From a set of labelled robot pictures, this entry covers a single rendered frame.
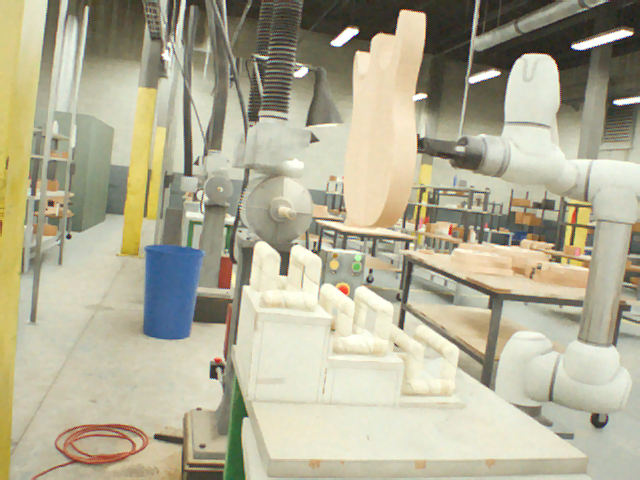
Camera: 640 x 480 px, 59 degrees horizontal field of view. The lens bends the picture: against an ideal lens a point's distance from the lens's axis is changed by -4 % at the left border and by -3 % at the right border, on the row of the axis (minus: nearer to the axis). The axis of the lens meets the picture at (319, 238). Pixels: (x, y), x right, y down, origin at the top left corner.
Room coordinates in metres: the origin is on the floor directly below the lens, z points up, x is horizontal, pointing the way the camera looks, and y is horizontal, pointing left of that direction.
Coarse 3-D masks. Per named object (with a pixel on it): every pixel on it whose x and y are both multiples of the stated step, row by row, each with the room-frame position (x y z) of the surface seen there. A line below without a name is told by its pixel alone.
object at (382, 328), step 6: (378, 312) 1.16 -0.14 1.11; (384, 312) 1.16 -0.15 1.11; (390, 312) 1.16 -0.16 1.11; (378, 318) 1.16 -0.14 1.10; (384, 318) 1.16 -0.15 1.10; (390, 318) 1.16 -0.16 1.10; (378, 324) 1.16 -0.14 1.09; (384, 324) 1.16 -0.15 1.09; (390, 324) 1.16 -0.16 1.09; (378, 330) 1.16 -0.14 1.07; (384, 330) 1.16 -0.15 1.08; (378, 336) 1.16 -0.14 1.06; (384, 336) 1.16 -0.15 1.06; (372, 354) 1.17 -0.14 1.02
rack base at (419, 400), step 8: (424, 376) 1.32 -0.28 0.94; (432, 376) 1.33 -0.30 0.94; (400, 400) 1.14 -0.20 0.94; (408, 400) 1.14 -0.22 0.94; (416, 400) 1.15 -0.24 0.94; (424, 400) 1.15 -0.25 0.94; (432, 400) 1.16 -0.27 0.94; (440, 400) 1.17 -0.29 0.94; (448, 400) 1.17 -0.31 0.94; (456, 400) 1.18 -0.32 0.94; (456, 408) 1.16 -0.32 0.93; (464, 408) 1.16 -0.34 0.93
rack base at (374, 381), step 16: (352, 336) 1.30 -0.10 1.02; (368, 336) 1.32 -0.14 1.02; (336, 368) 1.10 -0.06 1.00; (352, 368) 1.11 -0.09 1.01; (368, 368) 1.11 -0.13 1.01; (384, 368) 1.12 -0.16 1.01; (400, 368) 1.13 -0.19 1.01; (336, 384) 1.10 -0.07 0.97; (352, 384) 1.11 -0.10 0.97; (368, 384) 1.11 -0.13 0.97; (384, 384) 1.12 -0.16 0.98; (400, 384) 1.13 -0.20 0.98; (336, 400) 1.10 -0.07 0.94; (352, 400) 1.11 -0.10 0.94; (368, 400) 1.12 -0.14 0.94; (384, 400) 1.12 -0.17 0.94
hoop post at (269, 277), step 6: (264, 264) 1.11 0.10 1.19; (270, 264) 1.10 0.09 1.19; (276, 264) 1.10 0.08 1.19; (264, 270) 1.11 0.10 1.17; (270, 270) 1.10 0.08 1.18; (276, 270) 1.11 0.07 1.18; (264, 276) 1.10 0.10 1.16; (270, 276) 1.10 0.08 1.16; (276, 276) 1.11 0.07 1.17; (264, 282) 1.10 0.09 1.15; (270, 282) 1.10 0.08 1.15; (276, 282) 1.11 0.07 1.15; (264, 288) 1.10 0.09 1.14; (270, 288) 1.10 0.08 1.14; (264, 306) 1.10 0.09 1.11; (270, 306) 1.10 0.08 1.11
